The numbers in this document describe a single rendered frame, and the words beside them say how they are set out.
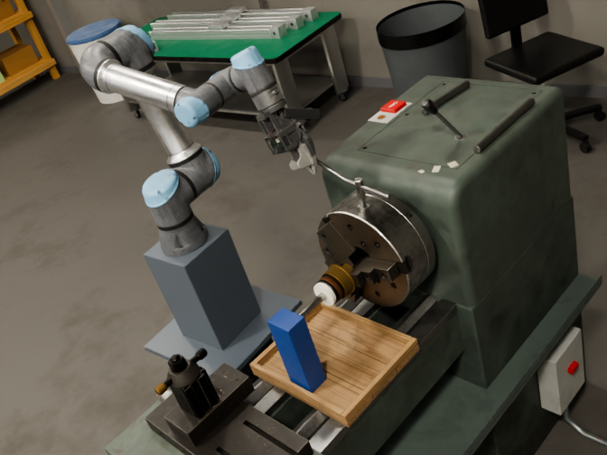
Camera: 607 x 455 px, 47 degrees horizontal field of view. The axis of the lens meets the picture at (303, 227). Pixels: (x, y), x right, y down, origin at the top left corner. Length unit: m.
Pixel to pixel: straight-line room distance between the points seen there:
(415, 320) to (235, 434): 0.62
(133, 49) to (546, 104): 1.18
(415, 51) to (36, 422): 2.96
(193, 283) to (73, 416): 1.61
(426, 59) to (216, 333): 2.70
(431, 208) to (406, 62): 2.74
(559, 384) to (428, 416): 0.53
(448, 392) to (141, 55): 1.35
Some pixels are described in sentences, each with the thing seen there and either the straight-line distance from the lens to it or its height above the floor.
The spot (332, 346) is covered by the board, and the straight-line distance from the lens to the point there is 1.97.
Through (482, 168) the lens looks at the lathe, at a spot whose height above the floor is 1.24.
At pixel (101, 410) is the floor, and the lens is 3.55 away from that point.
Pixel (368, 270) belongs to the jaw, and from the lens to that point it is 1.81.
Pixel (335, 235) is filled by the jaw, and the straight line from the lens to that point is 1.87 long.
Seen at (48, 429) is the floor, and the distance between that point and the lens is 3.64.
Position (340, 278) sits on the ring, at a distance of 1.82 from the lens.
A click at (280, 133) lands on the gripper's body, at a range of 1.78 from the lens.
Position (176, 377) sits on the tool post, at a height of 1.14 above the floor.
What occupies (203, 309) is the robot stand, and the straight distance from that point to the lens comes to 2.20.
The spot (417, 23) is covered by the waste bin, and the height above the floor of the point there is 0.59.
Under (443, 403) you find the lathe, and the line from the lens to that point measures 2.22.
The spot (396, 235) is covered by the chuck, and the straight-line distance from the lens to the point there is 1.79.
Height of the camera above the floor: 2.21
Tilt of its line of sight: 32 degrees down
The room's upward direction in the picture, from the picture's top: 18 degrees counter-clockwise
